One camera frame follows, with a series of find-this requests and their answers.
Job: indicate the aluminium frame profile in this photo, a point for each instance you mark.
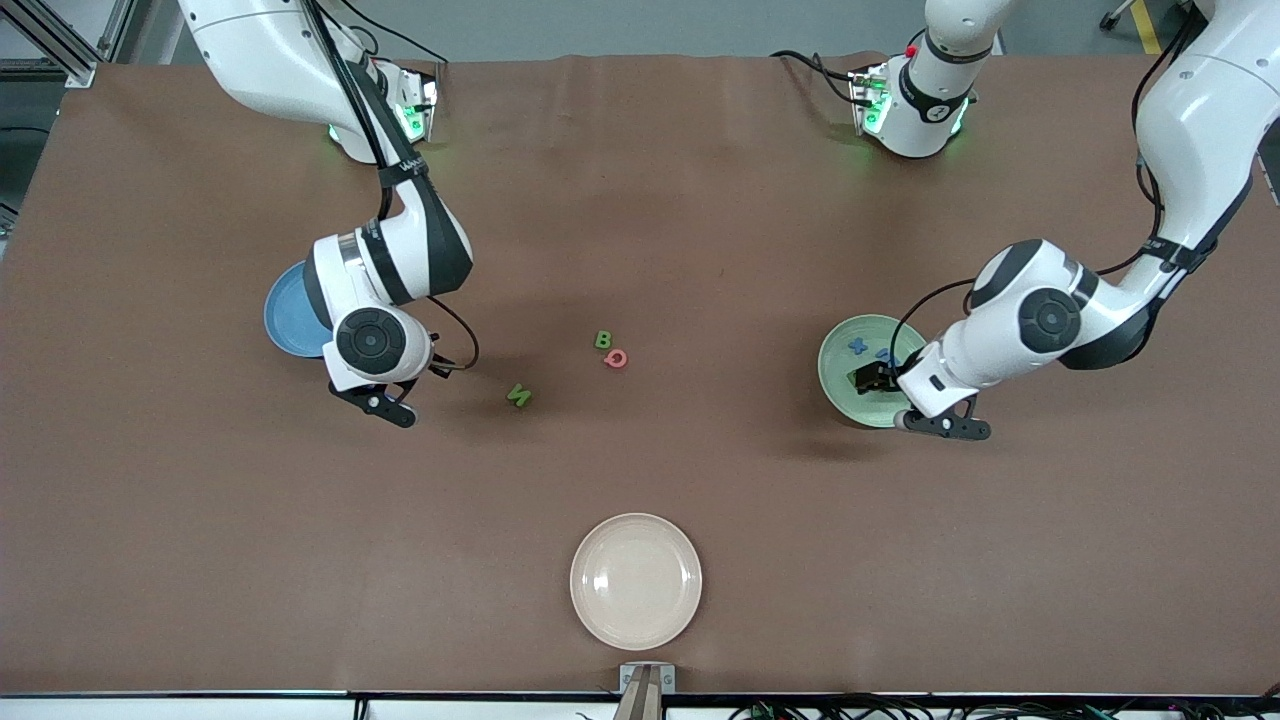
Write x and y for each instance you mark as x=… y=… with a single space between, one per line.
x=80 y=72

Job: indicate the brown table cover sheet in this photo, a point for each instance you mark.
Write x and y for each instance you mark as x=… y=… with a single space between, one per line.
x=200 y=500

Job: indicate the beige plate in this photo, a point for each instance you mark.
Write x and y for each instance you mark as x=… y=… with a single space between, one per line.
x=636 y=581

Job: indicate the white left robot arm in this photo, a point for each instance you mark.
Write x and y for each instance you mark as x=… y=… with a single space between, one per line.
x=1200 y=120

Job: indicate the red letter Q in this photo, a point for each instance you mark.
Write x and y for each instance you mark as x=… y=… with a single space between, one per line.
x=616 y=358

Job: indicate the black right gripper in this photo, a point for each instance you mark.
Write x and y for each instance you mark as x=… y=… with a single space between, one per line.
x=440 y=372

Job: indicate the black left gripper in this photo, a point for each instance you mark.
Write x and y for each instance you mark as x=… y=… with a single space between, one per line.
x=872 y=378

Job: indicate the green plate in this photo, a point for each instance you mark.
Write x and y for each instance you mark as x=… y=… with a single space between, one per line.
x=845 y=400

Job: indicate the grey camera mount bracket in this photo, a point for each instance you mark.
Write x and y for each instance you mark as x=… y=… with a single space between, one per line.
x=646 y=690

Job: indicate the green letter N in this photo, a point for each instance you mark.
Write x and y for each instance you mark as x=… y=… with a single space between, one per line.
x=519 y=396

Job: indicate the white table edge rail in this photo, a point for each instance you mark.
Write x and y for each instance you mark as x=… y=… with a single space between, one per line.
x=200 y=708

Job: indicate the blue plate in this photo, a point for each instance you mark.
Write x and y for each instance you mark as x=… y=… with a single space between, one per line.
x=290 y=320

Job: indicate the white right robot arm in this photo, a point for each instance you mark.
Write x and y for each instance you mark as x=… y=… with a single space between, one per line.
x=260 y=50

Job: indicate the black caster wheel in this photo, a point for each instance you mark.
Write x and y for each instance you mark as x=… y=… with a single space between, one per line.
x=1112 y=15

